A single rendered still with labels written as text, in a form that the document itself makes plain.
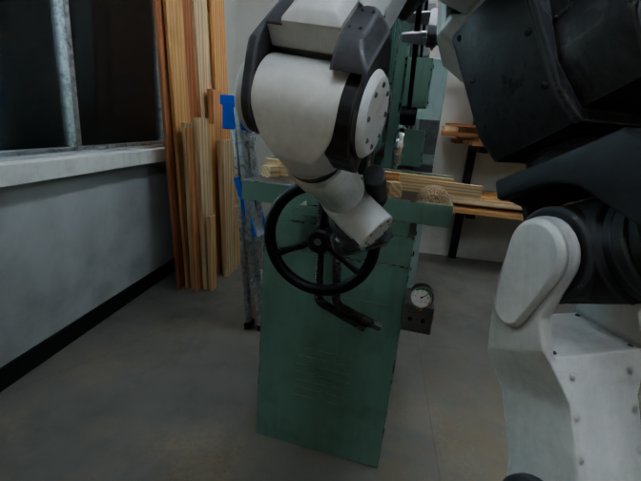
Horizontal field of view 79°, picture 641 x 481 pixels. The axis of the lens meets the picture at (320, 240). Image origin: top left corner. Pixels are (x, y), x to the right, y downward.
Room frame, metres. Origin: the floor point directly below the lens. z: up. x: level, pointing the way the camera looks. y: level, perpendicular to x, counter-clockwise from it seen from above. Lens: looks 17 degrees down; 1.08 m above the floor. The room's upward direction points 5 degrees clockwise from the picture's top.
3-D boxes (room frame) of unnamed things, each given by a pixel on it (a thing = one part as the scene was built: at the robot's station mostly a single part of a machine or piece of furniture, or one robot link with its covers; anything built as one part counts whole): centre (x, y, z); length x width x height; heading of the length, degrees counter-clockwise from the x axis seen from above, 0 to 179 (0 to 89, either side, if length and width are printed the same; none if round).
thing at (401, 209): (1.12, -0.06, 0.87); 0.61 x 0.30 x 0.06; 76
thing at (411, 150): (1.37, -0.28, 1.02); 0.09 x 0.07 x 0.12; 76
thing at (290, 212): (1.17, -0.07, 0.82); 0.40 x 0.21 x 0.04; 76
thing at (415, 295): (0.96, -0.28, 0.65); 0.06 x 0.04 x 0.08; 76
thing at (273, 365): (1.35, -0.11, 0.35); 0.58 x 0.45 x 0.71; 166
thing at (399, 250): (1.35, -0.11, 0.76); 0.57 x 0.45 x 0.09; 166
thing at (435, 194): (1.08, -0.30, 0.92); 0.14 x 0.09 x 0.04; 166
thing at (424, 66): (1.40, -0.28, 1.22); 0.09 x 0.08 x 0.15; 166
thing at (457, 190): (1.21, -0.15, 0.92); 0.62 x 0.02 x 0.04; 76
